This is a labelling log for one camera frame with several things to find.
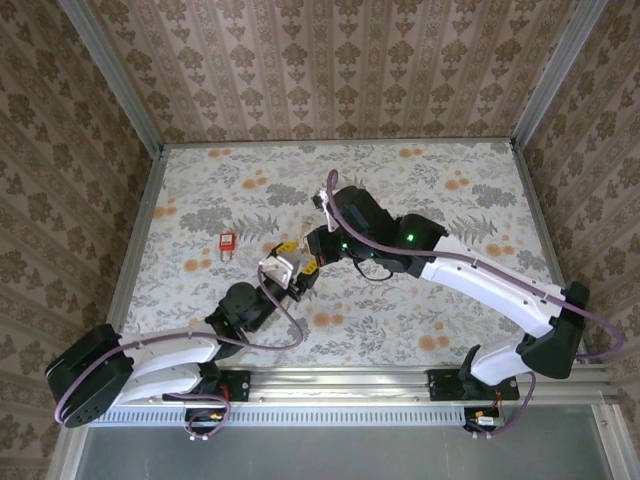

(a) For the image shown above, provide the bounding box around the floral table cloth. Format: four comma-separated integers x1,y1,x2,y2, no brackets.
122,142,574,371

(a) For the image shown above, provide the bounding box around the grey metal panel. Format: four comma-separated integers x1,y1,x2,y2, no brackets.
74,424,614,480

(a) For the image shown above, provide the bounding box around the thin black cable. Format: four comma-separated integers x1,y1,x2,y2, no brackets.
348,255,397,282

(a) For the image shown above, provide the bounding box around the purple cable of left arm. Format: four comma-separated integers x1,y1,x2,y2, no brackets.
53,262,305,444

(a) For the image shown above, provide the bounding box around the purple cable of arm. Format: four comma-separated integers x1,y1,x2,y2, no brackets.
324,169,624,441
53,262,305,444

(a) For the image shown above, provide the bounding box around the thin aluminium table edge rail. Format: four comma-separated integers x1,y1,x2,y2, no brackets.
162,139,516,149

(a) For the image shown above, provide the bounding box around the aluminium base rail extrusion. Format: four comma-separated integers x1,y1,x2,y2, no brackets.
219,367,614,399

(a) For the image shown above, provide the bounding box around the slotted grey cable duct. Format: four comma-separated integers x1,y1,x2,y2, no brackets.
89,405,471,427

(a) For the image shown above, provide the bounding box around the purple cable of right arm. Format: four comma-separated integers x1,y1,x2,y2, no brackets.
324,169,624,441

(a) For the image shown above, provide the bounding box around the aluminium table side rail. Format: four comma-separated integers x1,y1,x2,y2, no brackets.
509,141,589,351
102,144,169,331

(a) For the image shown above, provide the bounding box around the aluminium frame post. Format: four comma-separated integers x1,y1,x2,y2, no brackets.
55,0,167,154
508,0,615,149

